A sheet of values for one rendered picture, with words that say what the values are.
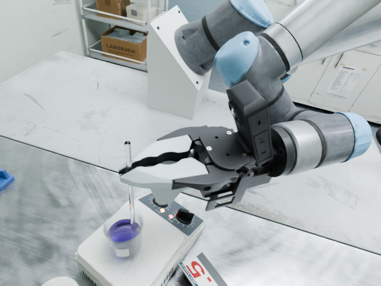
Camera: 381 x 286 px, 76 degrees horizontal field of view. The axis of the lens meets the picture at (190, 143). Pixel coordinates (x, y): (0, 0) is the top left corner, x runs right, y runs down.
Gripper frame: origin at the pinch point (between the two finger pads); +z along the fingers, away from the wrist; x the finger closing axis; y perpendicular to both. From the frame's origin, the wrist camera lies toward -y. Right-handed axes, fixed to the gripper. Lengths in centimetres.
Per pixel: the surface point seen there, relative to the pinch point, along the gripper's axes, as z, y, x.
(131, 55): -38, 86, 212
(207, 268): -11.8, 25.7, -4.9
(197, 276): -8.7, 23.1, -6.3
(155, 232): -3.2, 17.2, 0.4
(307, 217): -38.3, 26.4, -1.8
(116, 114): -3, 26, 44
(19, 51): 45, 66, 179
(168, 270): -3.9, 19.5, -5.0
